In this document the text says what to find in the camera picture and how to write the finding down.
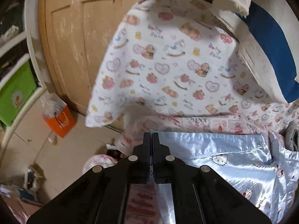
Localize light blue satin kitty pants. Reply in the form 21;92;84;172
158;131;298;223

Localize pink print bed sheet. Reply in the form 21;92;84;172
81;111;290;224

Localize orange paper bag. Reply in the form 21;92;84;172
41;93;76;138

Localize grey folded sweatpants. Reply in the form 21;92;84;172
281;121;298;152

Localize green storage bin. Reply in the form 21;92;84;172
0;61;37;126

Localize white storage shelf unit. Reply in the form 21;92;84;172
1;0;52;155

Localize bear print white sheet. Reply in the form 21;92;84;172
86;0;298;130

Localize wooden glass-pane door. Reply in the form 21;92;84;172
38;0;173;131

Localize striped Paris curtain cloth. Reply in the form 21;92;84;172
205;0;298;103

